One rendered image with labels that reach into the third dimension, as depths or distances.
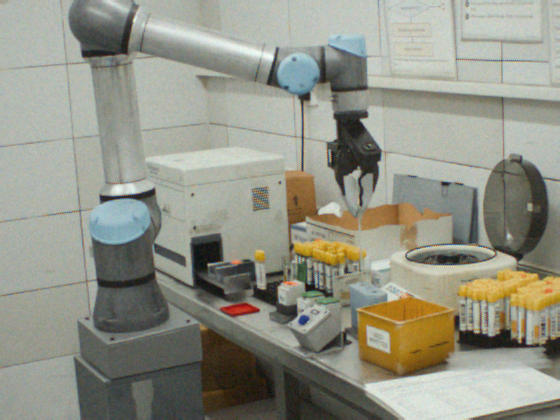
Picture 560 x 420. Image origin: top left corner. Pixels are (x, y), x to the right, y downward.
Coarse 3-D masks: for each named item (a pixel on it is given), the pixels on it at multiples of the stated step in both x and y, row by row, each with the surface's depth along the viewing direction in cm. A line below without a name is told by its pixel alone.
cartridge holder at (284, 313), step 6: (276, 306) 242; (282, 306) 239; (288, 306) 238; (294, 306) 238; (276, 312) 241; (282, 312) 239; (288, 312) 238; (294, 312) 239; (276, 318) 238; (282, 318) 237; (288, 318) 238; (294, 318) 238
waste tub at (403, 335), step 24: (360, 312) 208; (384, 312) 212; (408, 312) 215; (432, 312) 210; (360, 336) 209; (384, 336) 202; (408, 336) 199; (432, 336) 203; (384, 360) 204; (408, 360) 200; (432, 360) 203
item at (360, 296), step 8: (352, 288) 225; (360, 288) 223; (376, 288) 222; (352, 296) 226; (360, 296) 222; (368, 296) 218; (376, 296) 218; (384, 296) 219; (352, 304) 227; (360, 304) 222; (368, 304) 218; (376, 304) 218; (352, 312) 227; (352, 320) 228; (352, 328) 227; (352, 336) 225
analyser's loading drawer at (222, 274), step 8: (208, 264) 265; (216, 264) 266; (224, 264) 267; (200, 272) 271; (208, 272) 268; (216, 272) 261; (224, 272) 262; (232, 272) 263; (208, 280) 265; (216, 280) 261; (224, 280) 256; (232, 280) 257; (240, 280) 258; (248, 280) 259; (224, 288) 257; (232, 288) 257; (240, 288) 258; (248, 288) 259
